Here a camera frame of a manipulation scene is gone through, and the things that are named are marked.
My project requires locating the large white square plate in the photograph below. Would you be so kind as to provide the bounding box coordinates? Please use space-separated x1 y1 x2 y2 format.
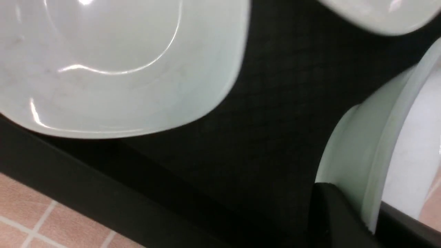
319 0 441 36

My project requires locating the pink checkered tablecloth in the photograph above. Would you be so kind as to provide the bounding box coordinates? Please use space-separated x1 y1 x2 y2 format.
0 174 140 248

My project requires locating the small white bowl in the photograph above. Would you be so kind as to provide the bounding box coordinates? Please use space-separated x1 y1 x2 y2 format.
315 39 440 233
0 0 252 139

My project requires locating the black serving tray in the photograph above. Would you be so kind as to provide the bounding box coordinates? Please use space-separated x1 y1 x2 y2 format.
1 0 440 248

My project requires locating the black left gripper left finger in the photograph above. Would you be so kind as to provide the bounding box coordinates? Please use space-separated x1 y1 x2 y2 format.
307 183 382 248

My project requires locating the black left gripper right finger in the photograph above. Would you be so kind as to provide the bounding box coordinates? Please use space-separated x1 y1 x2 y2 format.
377 202 441 248

